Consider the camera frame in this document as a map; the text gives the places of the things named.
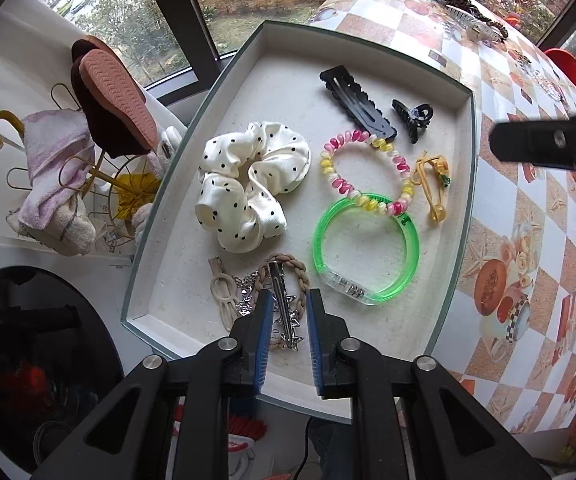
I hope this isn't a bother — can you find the brown braided hair tie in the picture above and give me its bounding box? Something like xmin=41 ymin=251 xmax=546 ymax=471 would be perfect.
xmin=257 ymin=254 xmax=310 ymax=351

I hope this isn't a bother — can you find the pink yellow spiral hair tie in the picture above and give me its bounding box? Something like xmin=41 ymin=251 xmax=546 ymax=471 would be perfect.
xmin=320 ymin=129 xmax=415 ymax=218

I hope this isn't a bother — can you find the purple white towel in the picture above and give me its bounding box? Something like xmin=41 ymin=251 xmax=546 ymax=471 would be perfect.
xmin=5 ymin=110 xmax=99 ymax=257

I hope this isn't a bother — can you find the black round appliance door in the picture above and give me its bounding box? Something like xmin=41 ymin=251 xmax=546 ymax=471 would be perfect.
xmin=0 ymin=266 xmax=125 ymax=478

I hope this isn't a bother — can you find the yellow bow hair clip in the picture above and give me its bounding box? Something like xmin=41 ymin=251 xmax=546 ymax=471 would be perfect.
xmin=413 ymin=152 xmax=451 ymax=224

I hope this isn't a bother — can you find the yellow cloth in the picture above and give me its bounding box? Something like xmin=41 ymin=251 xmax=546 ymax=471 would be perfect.
xmin=110 ymin=172 xmax=161 ymax=221

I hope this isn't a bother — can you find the green translucent bracelet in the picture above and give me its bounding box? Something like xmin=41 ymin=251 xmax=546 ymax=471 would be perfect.
xmin=313 ymin=192 xmax=421 ymax=307

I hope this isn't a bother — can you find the black claw hair clip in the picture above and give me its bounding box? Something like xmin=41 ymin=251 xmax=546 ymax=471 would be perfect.
xmin=392 ymin=98 xmax=434 ymax=145

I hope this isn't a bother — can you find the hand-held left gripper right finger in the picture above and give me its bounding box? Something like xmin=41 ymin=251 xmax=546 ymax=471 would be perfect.
xmin=305 ymin=287 xmax=551 ymax=480

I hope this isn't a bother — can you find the gold wire rack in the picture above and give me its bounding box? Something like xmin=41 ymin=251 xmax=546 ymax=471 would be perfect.
xmin=5 ymin=82 xmax=164 ymax=251

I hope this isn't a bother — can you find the silver rhinestone barrette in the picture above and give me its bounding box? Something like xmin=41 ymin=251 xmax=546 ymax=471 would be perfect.
xmin=445 ymin=4 xmax=501 ymax=43

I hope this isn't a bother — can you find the white polka dot scrunchie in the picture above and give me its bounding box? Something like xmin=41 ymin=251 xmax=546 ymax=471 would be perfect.
xmin=195 ymin=121 xmax=313 ymax=253

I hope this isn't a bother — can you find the brown slipper with pink sole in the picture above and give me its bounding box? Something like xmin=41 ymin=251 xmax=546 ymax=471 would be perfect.
xmin=70 ymin=37 xmax=155 ymax=158

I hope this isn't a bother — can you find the black snap hair clip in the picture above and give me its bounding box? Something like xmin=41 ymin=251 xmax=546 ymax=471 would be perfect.
xmin=319 ymin=65 xmax=399 ymax=142

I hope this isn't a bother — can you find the silver star hair clip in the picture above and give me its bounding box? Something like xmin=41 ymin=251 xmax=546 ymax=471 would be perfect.
xmin=268 ymin=260 xmax=304 ymax=353
xmin=233 ymin=272 xmax=264 ymax=318

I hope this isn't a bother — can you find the checkered printed tablecloth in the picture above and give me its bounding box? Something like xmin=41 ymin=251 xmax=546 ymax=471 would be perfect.
xmin=305 ymin=0 xmax=576 ymax=433

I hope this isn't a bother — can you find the beige loop hair clip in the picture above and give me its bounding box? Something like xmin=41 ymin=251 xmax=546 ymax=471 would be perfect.
xmin=208 ymin=257 xmax=244 ymax=332

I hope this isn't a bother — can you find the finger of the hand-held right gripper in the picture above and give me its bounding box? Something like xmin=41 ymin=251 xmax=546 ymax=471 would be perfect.
xmin=489 ymin=112 xmax=576 ymax=177

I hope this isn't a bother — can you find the grey rimmed white tray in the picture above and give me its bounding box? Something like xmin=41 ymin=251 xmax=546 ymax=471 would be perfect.
xmin=120 ymin=20 xmax=479 ymax=423

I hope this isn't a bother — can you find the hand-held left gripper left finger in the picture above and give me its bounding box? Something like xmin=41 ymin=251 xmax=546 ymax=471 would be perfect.
xmin=30 ymin=289 xmax=275 ymax=480

